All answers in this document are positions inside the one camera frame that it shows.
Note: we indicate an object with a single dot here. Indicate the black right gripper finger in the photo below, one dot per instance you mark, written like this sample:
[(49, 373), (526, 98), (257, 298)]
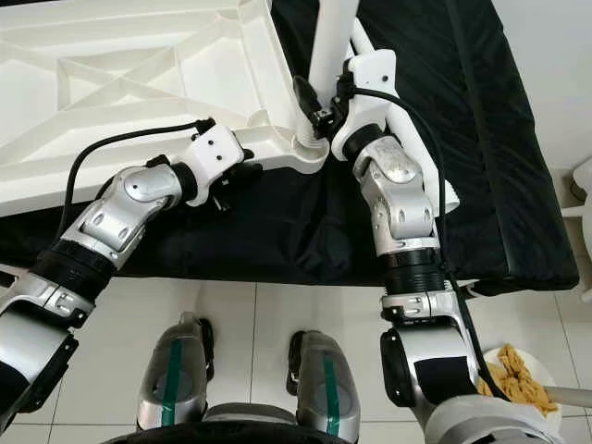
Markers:
[(305, 94)]

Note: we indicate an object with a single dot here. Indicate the white plastic table leg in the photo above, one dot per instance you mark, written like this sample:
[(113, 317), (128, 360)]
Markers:
[(333, 37), (439, 176)]

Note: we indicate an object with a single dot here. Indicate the white plastic table top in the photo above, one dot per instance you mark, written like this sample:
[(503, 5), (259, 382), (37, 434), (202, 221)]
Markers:
[(111, 55)]

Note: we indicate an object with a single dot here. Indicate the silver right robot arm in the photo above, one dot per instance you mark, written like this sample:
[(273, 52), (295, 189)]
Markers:
[(402, 203)]

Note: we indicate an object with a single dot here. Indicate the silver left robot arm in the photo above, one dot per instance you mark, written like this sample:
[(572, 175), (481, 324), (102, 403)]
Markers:
[(129, 199)]

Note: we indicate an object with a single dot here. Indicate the silver robot left leg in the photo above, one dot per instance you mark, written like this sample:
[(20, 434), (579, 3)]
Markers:
[(171, 370)]

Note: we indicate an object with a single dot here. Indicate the silver robot leg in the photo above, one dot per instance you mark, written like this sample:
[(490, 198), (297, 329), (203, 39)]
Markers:
[(326, 384), (171, 370)]

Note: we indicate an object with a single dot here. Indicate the silver robot right leg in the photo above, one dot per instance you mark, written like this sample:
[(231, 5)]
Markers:
[(326, 384)]

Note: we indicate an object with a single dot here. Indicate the black folding table leg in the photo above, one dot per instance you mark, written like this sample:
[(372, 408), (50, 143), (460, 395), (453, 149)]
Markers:
[(481, 289)]

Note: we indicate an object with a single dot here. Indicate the black robot waist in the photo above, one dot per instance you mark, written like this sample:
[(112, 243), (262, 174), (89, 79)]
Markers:
[(259, 437)]

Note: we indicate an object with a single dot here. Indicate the white plastic furniture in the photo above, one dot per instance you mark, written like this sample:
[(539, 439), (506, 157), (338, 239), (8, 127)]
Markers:
[(581, 231)]

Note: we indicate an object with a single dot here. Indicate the yellow fried snacks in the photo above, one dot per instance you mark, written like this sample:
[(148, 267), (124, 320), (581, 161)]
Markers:
[(513, 379)]

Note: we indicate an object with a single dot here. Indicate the grey metal pole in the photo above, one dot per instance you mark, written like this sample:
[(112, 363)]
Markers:
[(573, 398)]

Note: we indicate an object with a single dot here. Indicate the white bowl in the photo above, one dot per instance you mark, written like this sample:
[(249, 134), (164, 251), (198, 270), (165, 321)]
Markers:
[(553, 414)]

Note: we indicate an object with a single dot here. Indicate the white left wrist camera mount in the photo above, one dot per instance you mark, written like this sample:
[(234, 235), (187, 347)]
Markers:
[(217, 153)]

